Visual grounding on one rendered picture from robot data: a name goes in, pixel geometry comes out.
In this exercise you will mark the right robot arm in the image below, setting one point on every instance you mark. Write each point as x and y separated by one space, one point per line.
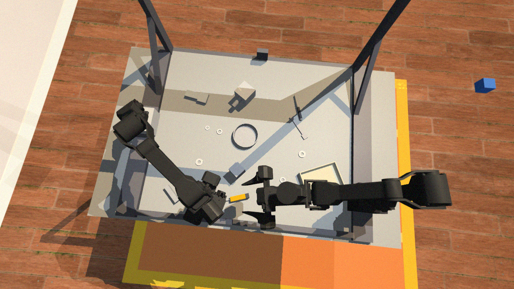
194 195

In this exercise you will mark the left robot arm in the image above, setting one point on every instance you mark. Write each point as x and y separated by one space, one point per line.
427 189

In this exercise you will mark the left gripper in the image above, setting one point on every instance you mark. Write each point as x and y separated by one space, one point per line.
266 220

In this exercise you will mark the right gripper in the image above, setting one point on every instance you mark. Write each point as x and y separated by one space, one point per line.
211 180

